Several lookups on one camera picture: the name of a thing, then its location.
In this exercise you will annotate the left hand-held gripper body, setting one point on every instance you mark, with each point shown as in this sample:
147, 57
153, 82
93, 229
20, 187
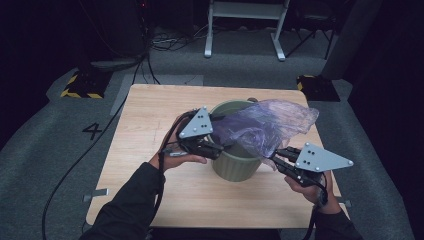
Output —
196, 128

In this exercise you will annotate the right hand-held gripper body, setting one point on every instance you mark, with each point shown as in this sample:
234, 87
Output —
316, 160

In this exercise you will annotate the green plastic bin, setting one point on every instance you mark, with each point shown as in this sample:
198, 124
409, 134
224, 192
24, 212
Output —
235, 166

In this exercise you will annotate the purple plastic bag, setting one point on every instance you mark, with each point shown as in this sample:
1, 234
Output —
270, 126

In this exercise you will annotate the person's right hand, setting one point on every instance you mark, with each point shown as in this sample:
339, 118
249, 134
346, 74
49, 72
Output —
315, 195

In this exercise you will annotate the person's left hand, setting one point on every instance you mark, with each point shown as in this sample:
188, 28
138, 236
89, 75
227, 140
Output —
171, 156

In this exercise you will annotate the black yellow striped base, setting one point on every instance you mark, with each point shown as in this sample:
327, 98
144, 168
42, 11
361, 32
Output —
85, 85
318, 88

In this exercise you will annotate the dark equipment stand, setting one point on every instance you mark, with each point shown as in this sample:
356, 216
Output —
116, 33

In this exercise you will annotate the grey upright column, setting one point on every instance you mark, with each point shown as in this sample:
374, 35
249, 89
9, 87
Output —
350, 40

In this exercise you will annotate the black tripod stand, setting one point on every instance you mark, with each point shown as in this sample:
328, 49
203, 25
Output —
313, 23

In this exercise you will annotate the grey metal table bracket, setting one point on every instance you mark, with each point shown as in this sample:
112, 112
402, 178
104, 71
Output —
98, 193
345, 202

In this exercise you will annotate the white metal stand frame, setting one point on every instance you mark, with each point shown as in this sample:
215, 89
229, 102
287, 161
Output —
245, 10

